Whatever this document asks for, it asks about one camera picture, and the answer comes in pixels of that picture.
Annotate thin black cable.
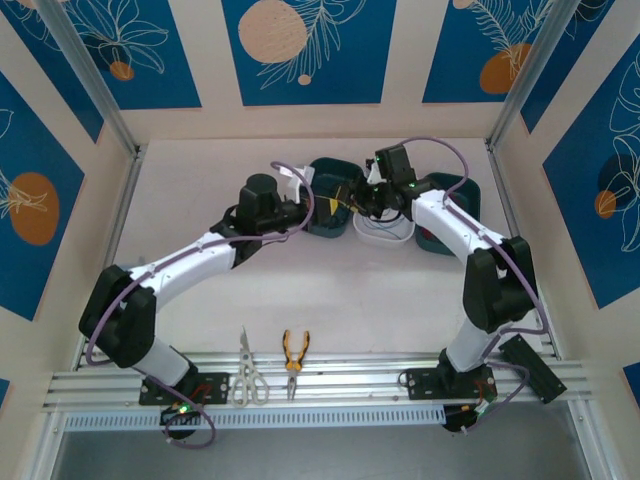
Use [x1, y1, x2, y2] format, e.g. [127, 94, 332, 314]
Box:
[319, 187, 401, 226]

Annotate thin blue cable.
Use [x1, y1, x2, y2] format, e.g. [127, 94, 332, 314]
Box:
[367, 214, 407, 240]

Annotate dark teal plastic bin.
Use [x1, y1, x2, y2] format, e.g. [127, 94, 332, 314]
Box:
[414, 172, 482, 257]
[304, 156, 365, 240]

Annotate white plastic bin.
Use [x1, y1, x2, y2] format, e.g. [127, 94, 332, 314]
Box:
[352, 209, 416, 250]

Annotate yellow and black pliers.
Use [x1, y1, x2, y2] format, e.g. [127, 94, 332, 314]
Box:
[282, 328, 311, 401]

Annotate black controller board with LED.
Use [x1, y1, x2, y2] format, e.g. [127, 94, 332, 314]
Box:
[159, 402, 201, 427]
[443, 403, 496, 434]

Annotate black rectangular box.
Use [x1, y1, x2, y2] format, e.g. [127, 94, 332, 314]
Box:
[499, 333, 569, 405]

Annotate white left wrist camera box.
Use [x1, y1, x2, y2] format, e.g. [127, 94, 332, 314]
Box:
[278, 167, 317, 205]

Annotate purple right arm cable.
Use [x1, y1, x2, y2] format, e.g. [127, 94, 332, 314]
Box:
[399, 137, 551, 435]

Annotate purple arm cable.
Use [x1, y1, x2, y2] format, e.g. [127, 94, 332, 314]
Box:
[399, 137, 551, 435]
[85, 160, 316, 450]

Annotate white handled scissors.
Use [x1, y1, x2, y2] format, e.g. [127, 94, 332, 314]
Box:
[229, 323, 270, 407]

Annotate aluminium corner post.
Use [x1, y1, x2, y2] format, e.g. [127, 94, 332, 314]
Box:
[487, 0, 584, 151]
[37, 0, 146, 159]

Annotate aluminium rail frame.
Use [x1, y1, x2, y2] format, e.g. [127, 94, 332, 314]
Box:
[42, 349, 601, 416]

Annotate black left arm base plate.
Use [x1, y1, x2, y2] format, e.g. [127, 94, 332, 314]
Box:
[138, 370, 231, 406]

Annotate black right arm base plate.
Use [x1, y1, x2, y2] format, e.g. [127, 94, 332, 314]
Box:
[402, 367, 499, 401]

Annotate white slotted cable duct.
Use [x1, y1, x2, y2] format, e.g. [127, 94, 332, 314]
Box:
[64, 405, 446, 432]

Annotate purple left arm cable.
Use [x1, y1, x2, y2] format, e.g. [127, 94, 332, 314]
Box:
[85, 160, 316, 450]

